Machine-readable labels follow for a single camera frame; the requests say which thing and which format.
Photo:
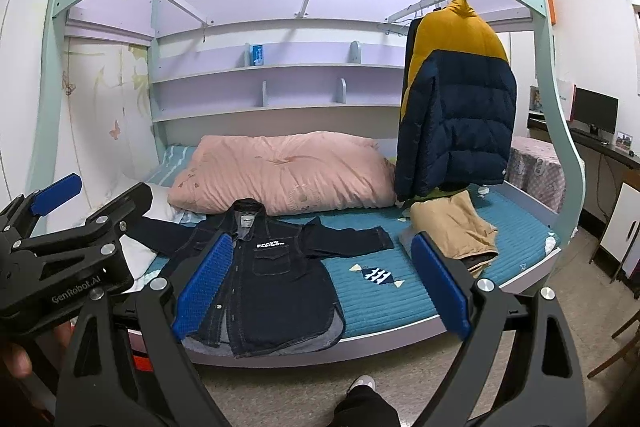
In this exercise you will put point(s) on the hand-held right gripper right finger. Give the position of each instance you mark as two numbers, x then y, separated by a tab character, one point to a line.
440	287

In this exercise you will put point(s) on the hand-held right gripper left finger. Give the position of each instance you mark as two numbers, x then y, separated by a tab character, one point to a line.
202	287

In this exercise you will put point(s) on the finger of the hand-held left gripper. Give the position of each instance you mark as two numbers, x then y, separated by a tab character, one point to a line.
120	212
57	194

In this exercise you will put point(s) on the tan jacket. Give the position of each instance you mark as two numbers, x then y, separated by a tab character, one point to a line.
450	227

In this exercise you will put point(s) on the dark denim jacket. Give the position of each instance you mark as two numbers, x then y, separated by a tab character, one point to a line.
280	287

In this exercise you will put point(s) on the person's left hand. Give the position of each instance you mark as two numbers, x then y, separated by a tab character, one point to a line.
15	359

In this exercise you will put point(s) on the teal quilted bed mat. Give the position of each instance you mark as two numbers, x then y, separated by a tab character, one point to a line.
390	302

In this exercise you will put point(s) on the red box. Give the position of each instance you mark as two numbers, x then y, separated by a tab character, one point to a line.
141	362

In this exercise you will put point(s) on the floral wardrobe door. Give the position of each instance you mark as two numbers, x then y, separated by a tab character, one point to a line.
105	107

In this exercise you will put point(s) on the person's white shoe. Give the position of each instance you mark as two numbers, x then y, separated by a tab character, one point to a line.
361	382

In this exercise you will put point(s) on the person's dark trouser leg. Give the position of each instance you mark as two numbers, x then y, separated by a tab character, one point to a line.
365	407

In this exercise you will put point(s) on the pink patterned cloth cover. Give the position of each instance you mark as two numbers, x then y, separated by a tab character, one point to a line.
535	167

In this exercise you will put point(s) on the navy and yellow puffer jacket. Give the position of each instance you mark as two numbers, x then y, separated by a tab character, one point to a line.
465	117

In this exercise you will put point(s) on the wooden chair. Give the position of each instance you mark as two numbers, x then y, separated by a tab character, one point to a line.
627	332

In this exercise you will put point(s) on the small blue box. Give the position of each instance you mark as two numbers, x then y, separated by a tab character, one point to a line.
256	55

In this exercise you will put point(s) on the dark desk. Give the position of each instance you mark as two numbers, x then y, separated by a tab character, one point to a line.
615	153

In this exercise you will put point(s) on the white board with red edge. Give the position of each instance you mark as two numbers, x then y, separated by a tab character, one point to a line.
565	99

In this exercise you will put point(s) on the black computer monitor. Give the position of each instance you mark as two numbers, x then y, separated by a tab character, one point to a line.
594	109

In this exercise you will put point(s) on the lavender wall shelf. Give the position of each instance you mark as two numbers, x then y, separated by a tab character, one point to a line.
280	69

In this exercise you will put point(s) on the small photo frame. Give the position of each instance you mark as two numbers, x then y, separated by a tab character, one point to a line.
623	139

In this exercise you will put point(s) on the metal clothes rail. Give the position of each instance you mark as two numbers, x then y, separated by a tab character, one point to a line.
400	25

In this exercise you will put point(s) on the orange wall box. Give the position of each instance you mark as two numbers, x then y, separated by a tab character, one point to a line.
552	8

